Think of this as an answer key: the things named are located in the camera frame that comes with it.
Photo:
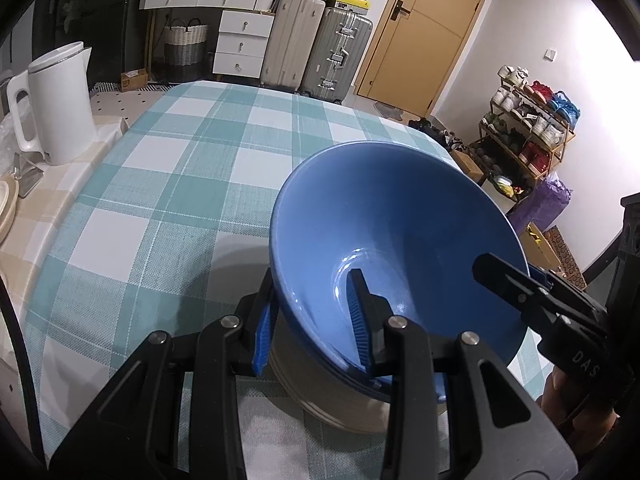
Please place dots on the white electric kettle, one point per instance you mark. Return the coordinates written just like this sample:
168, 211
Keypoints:
60, 110

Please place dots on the dotted floor mat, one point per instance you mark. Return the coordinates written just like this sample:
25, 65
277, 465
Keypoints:
115, 105

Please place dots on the beige suitcase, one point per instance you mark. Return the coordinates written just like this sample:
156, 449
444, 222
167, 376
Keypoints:
290, 45

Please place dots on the cream round dish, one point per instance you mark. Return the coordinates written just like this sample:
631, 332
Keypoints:
6, 205

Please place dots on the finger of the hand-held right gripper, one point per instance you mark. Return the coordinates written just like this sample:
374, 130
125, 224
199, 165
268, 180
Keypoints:
539, 274
505, 280

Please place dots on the wooden door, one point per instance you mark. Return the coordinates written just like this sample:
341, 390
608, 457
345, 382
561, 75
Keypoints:
425, 50

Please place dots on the brown printed paper bag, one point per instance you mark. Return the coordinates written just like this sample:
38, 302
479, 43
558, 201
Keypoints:
565, 255

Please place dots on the yellow shoebox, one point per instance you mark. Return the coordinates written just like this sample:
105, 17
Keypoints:
349, 1

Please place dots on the beige checked cloth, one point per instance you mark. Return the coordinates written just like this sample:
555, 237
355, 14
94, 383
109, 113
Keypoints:
75, 180

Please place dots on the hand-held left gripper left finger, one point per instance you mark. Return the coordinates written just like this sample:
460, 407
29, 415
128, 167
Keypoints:
261, 345

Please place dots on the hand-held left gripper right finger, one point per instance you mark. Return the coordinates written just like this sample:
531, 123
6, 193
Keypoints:
356, 330

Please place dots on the rows of assorted shoes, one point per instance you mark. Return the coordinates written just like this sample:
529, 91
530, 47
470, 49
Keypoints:
550, 132

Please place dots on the white desk with drawers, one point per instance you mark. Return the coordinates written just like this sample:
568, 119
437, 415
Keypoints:
240, 45

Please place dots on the heap of black shoes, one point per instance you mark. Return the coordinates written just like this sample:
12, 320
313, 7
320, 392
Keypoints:
435, 132

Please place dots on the small cardboard box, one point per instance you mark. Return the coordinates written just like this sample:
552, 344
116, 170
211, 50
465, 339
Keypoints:
134, 80

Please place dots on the woven laundry basket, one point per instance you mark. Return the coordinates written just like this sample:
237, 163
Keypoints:
185, 40

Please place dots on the silver suitcase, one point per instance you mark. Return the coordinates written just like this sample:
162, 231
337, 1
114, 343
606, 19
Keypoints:
335, 55

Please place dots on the small metal stand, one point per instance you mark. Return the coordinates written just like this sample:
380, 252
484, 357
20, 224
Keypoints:
30, 180

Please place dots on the person's right hand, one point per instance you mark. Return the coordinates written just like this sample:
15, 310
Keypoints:
565, 400

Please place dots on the purple bag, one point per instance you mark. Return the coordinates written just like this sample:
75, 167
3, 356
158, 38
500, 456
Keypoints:
540, 205

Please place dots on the teal checked tablecloth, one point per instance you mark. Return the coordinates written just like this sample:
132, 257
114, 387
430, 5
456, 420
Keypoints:
150, 185

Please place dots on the cream round plate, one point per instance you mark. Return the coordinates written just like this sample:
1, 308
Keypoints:
340, 425
300, 365
310, 407

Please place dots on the wooden shoe rack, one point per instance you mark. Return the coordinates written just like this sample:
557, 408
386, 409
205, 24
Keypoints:
564, 147

